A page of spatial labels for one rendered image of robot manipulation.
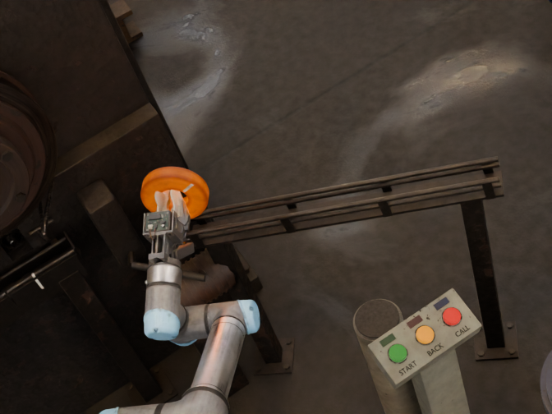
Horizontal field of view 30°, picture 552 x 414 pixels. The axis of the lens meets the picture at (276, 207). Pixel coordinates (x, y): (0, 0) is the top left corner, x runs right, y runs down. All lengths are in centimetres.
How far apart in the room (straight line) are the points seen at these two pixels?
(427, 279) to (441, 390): 73
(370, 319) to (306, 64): 163
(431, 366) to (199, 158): 161
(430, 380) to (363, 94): 155
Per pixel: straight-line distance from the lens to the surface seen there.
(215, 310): 222
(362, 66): 381
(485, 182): 236
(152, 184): 230
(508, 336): 299
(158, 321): 215
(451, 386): 248
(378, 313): 247
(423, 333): 231
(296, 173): 351
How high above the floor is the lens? 256
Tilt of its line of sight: 48 degrees down
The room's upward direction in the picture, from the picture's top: 22 degrees counter-clockwise
